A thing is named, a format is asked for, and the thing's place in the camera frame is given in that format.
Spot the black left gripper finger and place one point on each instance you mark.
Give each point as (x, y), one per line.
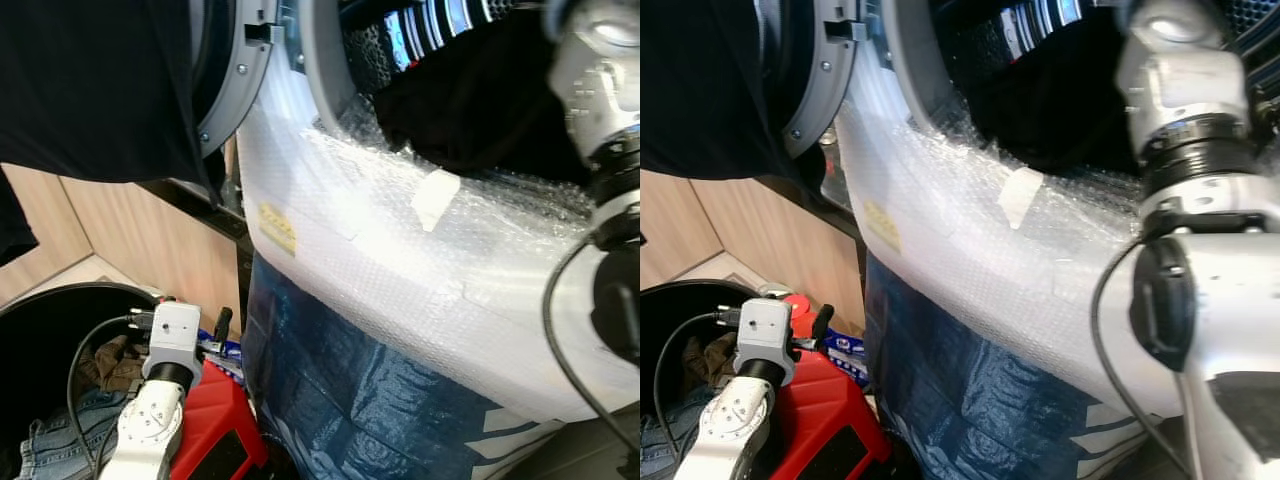
(223, 325)
(824, 320)

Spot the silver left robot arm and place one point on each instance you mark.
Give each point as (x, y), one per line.
(145, 430)
(730, 430)

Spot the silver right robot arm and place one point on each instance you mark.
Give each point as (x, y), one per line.
(1220, 300)
(605, 90)

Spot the blue and white packet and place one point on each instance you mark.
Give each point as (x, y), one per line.
(225, 348)
(848, 349)

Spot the red plastic stool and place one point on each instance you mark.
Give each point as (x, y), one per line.
(830, 410)
(220, 420)

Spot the wooden cabinet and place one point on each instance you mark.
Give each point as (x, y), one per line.
(130, 240)
(760, 235)

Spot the yellow label sticker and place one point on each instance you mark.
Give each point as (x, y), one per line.
(881, 226)
(277, 229)

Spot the brown crumpled cloth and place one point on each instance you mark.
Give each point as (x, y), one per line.
(112, 365)
(712, 360)

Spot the blue plastic bag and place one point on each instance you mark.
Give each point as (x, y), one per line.
(340, 400)
(960, 400)

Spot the black plastic bucket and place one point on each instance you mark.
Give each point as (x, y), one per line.
(40, 330)
(665, 320)

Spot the clear bubble wrap sheet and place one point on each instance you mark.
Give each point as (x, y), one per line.
(400, 270)
(990, 270)

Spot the blue denim jeans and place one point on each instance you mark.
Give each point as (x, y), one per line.
(665, 450)
(70, 440)

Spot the grey washer door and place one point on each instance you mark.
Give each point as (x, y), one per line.
(240, 90)
(830, 90)

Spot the white tape piece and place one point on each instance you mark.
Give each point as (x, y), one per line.
(435, 198)
(1019, 195)

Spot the black hanging garment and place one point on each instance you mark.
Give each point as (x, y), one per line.
(710, 80)
(90, 90)

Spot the grey rubber door gasket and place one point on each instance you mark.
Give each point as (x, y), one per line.
(318, 60)
(902, 60)

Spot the black garment with white print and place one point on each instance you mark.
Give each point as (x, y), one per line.
(1060, 110)
(480, 110)

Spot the steel perforated washer drum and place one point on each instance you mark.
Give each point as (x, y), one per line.
(1040, 20)
(440, 25)

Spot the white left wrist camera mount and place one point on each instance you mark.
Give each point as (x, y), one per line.
(175, 335)
(765, 335)

